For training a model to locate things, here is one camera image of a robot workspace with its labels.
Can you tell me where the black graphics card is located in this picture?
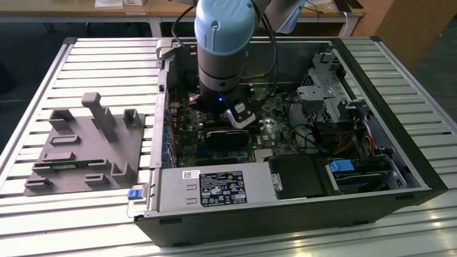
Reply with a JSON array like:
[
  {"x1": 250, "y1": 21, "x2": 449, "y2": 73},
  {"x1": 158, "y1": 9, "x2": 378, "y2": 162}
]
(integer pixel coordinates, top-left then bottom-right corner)
[{"x1": 205, "y1": 129, "x2": 252, "y2": 148}]

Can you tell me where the green motherboard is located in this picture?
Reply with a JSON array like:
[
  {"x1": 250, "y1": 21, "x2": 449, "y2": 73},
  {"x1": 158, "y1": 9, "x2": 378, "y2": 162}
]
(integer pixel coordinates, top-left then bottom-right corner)
[{"x1": 165, "y1": 85, "x2": 303, "y2": 168}]

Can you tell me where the small silver heat sink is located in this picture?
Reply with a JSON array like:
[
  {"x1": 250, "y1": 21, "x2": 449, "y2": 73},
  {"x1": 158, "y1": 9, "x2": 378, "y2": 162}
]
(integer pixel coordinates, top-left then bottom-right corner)
[{"x1": 253, "y1": 149, "x2": 272, "y2": 162}]

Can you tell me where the perforated metal drive cage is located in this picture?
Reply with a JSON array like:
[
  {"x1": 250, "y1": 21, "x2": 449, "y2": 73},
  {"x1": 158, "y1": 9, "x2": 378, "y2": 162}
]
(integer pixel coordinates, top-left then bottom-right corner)
[{"x1": 294, "y1": 52, "x2": 369, "y2": 124}]

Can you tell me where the silver power supply with label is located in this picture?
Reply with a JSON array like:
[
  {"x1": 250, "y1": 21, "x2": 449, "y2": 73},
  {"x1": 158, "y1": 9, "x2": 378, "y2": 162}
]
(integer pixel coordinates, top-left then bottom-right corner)
[{"x1": 152, "y1": 167, "x2": 282, "y2": 215}]

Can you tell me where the black plastic shroud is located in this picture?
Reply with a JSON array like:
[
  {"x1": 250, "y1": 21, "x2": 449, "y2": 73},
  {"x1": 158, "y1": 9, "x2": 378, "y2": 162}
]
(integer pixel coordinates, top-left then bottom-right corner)
[{"x1": 265, "y1": 154, "x2": 329, "y2": 201}]

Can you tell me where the grey parts rack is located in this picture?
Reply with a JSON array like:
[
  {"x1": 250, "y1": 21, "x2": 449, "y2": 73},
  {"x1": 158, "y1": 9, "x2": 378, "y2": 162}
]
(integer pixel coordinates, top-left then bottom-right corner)
[{"x1": 21, "y1": 92, "x2": 146, "y2": 198}]

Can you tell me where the blue plastic latch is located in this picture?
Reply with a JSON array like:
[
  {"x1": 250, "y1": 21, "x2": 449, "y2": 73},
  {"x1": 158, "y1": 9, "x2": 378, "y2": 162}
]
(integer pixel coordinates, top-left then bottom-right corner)
[{"x1": 126, "y1": 187, "x2": 144, "y2": 201}]

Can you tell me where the blue disk carrier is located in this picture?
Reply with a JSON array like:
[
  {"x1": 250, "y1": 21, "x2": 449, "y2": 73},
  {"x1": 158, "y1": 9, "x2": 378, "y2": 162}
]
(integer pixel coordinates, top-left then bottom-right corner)
[{"x1": 326, "y1": 160, "x2": 354, "y2": 175}]

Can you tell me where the large white box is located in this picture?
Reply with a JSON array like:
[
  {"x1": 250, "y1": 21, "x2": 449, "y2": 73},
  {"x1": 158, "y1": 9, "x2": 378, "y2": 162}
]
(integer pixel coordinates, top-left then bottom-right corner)
[{"x1": 93, "y1": 0, "x2": 125, "y2": 11}]

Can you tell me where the green RAM stick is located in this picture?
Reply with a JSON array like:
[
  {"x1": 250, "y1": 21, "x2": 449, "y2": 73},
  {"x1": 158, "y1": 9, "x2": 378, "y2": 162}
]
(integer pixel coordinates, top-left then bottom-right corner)
[{"x1": 52, "y1": 160, "x2": 106, "y2": 171}]

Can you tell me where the black PC case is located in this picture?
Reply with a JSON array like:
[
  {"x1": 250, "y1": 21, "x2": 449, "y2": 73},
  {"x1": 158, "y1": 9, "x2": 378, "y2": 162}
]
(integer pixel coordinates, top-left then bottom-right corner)
[{"x1": 132, "y1": 36, "x2": 449, "y2": 248}]

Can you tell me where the wooden desk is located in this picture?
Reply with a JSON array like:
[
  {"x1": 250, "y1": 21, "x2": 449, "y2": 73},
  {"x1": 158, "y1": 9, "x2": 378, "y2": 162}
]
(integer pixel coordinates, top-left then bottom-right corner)
[{"x1": 0, "y1": 0, "x2": 365, "y2": 38}]

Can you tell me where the flat black device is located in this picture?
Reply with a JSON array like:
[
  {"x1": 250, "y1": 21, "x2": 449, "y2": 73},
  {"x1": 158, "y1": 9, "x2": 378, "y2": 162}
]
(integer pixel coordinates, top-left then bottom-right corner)
[{"x1": 331, "y1": 0, "x2": 362, "y2": 13}]

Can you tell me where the black disk drive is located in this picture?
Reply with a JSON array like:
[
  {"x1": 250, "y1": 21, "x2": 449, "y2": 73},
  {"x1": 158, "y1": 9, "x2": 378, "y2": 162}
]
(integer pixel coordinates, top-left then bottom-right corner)
[{"x1": 333, "y1": 171, "x2": 390, "y2": 195}]

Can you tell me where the wooden cabinet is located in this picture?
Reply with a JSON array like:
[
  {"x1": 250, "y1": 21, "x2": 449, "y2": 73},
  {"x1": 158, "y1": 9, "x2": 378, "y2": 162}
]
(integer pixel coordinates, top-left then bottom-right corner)
[{"x1": 351, "y1": 0, "x2": 457, "y2": 69}]

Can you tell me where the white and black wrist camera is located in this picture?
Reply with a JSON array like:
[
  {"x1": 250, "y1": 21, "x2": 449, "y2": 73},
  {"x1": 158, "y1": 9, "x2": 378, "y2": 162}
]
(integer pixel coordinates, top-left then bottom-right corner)
[{"x1": 225, "y1": 100, "x2": 257, "y2": 130}]

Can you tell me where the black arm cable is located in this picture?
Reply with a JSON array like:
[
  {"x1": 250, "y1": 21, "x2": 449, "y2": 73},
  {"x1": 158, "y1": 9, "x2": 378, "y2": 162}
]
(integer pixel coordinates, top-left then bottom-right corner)
[{"x1": 170, "y1": 5, "x2": 281, "y2": 90}]

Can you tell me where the orange yellow wire bundle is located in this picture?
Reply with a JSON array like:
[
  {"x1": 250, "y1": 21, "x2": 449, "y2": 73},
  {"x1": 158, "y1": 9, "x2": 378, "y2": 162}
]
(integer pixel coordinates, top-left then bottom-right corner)
[{"x1": 333, "y1": 131, "x2": 378, "y2": 157}]

